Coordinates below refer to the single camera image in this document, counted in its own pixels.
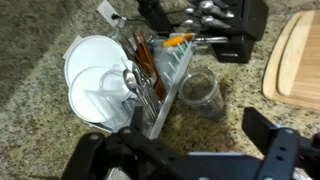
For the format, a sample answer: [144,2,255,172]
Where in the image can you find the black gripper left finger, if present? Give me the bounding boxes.
[130,106,143,131]

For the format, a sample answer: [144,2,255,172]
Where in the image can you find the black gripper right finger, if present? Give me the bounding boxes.
[242,107,278,155]

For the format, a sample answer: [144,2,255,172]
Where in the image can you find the clear plastic cup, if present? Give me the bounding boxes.
[178,68,224,121]

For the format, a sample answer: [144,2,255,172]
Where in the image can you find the white plate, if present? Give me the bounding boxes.
[69,67,130,126]
[64,35,133,86]

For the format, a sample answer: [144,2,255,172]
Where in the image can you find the white dish rack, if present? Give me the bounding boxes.
[79,32,198,140]

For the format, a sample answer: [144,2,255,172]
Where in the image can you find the wooden cutting board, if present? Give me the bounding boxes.
[262,10,320,110]

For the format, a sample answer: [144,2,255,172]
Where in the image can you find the brown chopsticks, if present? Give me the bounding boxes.
[132,32,167,100]

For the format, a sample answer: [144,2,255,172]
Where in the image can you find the black knife block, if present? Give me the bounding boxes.
[137,0,270,64]

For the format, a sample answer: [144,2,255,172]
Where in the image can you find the orange handled utensil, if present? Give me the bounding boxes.
[162,33,194,47]

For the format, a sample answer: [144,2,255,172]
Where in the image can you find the white wall outlet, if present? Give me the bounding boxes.
[97,0,121,27]

